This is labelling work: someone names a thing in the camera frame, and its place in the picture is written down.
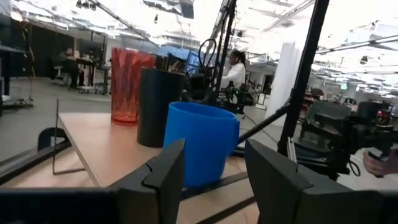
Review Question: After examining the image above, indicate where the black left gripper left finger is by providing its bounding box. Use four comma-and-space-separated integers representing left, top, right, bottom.
107, 139, 187, 224

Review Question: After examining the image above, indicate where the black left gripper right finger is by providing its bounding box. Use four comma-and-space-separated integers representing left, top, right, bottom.
245, 139, 324, 224

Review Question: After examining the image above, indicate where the blue mug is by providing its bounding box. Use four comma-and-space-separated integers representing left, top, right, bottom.
163, 101, 241, 189

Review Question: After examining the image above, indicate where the tall black cup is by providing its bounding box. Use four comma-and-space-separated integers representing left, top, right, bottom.
137, 67, 187, 148

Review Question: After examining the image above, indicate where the orange translucent plastic cup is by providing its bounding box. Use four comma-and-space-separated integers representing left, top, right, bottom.
111, 47, 155, 125

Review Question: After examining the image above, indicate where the grey chair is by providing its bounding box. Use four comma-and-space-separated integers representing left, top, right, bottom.
306, 101, 352, 121

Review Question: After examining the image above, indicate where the person's hand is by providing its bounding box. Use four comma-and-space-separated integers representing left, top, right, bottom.
363, 148, 398, 177

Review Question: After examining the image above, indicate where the white column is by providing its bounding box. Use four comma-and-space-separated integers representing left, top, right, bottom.
265, 41, 305, 127

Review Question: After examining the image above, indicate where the black chair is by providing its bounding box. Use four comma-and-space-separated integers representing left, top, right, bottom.
356, 101, 385, 121

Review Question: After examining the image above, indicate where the person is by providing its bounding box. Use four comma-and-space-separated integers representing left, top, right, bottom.
52, 48, 81, 90
220, 50, 247, 90

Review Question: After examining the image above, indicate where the lit blue monitor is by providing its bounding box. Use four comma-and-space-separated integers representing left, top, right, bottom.
185, 49, 202, 75

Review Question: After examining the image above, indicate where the dark office desk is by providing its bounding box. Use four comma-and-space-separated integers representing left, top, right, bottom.
76, 57, 112, 95

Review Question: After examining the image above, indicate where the silver frame bracket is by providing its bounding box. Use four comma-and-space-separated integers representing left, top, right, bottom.
285, 136, 299, 163

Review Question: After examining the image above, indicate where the wooden tray with black handles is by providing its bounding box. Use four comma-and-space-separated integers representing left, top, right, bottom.
52, 98, 258, 224

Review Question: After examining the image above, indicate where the black aluminium table frame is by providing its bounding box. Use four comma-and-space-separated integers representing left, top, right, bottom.
0, 0, 331, 187

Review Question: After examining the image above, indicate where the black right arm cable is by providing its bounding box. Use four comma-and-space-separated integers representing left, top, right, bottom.
198, 38, 218, 75

